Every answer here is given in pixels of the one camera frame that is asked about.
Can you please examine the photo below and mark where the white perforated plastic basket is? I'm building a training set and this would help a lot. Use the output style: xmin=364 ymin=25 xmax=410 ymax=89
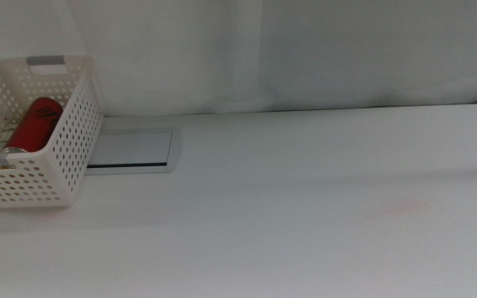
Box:
xmin=0 ymin=54 xmax=104 ymax=209

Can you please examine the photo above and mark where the white backdrop curtain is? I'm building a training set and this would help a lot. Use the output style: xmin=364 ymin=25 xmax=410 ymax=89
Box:
xmin=0 ymin=0 xmax=477 ymax=117

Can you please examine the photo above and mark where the red cola can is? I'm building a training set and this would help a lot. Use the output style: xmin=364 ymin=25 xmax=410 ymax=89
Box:
xmin=2 ymin=96 xmax=65 ymax=156

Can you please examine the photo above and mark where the grey rectangular table cable hatch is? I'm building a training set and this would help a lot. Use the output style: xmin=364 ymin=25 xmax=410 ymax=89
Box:
xmin=84 ymin=127 xmax=184 ymax=176

